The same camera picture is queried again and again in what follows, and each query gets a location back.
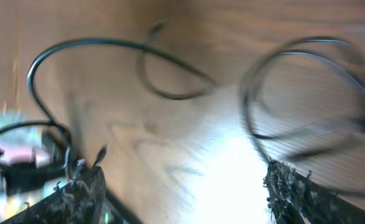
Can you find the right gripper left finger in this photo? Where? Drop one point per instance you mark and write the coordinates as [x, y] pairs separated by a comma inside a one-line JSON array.
[[79, 202]]

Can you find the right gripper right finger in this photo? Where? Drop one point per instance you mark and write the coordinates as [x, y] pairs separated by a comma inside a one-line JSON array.
[[294, 198]]

